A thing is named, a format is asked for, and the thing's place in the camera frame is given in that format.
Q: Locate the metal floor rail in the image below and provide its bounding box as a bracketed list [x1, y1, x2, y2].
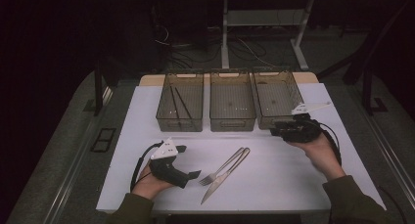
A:
[355, 103, 415, 199]
[42, 86, 114, 224]

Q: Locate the black metal stand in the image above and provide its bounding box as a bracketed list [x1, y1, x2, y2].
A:
[361, 64, 390, 115]

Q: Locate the smoked transparent plastic basket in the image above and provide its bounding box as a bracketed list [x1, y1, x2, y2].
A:
[208, 69, 257, 133]
[252, 67, 309, 130]
[156, 70, 205, 133]

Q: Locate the black chopstick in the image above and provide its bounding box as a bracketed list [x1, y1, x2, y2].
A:
[174, 86, 197, 126]
[169, 85, 182, 126]

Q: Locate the white metal desk frame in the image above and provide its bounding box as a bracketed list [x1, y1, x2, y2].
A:
[220, 0, 316, 71]

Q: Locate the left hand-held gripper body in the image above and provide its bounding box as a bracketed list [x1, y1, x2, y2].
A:
[149, 137, 191, 189]

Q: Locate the person's left hand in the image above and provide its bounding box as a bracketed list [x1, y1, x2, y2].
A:
[131, 170, 174, 202]

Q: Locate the silver metal knife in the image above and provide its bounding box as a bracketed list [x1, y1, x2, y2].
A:
[200, 147, 252, 205]

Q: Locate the left hand-held gripper black cable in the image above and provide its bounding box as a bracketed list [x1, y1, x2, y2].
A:
[129, 140, 164, 193]

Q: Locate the hand-held gripper black cable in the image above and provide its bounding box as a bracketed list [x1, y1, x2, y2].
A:
[311, 118, 343, 167]
[129, 140, 164, 193]

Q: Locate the white table mat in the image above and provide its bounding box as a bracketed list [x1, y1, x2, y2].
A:
[96, 82, 388, 215]

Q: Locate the tangle of floor cables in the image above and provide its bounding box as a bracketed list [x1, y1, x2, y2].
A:
[153, 24, 278, 70]

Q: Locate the black floor cable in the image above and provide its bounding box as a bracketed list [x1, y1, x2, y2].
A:
[378, 184, 409, 224]

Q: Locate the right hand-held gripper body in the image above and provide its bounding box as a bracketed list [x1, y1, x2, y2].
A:
[283, 101, 332, 144]

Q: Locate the silver metal fork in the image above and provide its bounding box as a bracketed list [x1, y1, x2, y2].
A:
[199, 147, 246, 187]

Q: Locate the right hand-held gripper black cable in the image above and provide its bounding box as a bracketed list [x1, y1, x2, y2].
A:
[311, 118, 343, 167]

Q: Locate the person's right hand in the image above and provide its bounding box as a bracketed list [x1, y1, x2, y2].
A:
[288, 134, 346, 182]

